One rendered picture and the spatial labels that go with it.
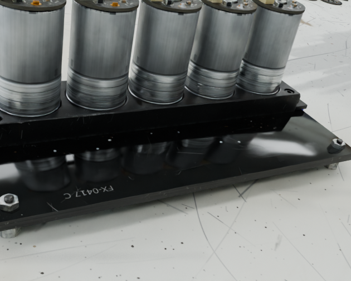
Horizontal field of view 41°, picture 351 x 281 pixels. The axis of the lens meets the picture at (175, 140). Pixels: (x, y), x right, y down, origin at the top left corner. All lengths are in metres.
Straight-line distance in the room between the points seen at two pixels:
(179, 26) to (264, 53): 0.05
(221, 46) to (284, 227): 0.08
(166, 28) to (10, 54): 0.06
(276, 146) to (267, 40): 0.05
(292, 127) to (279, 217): 0.06
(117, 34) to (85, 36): 0.01
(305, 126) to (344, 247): 0.07
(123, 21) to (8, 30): 0.04
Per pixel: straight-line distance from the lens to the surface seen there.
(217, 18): 0.20
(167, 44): 0.19
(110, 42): 0.18
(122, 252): 0.16
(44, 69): 0.18
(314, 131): 0.24
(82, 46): 0.18
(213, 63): 0.21
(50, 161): 0.18
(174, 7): 0.19
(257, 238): 0.18
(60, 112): 0.19
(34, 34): 0.17
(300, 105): 0.25
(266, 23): 0.22
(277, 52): 0.23
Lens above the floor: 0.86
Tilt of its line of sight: 32 degrees down
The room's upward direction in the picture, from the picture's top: 12 degrees clockwise
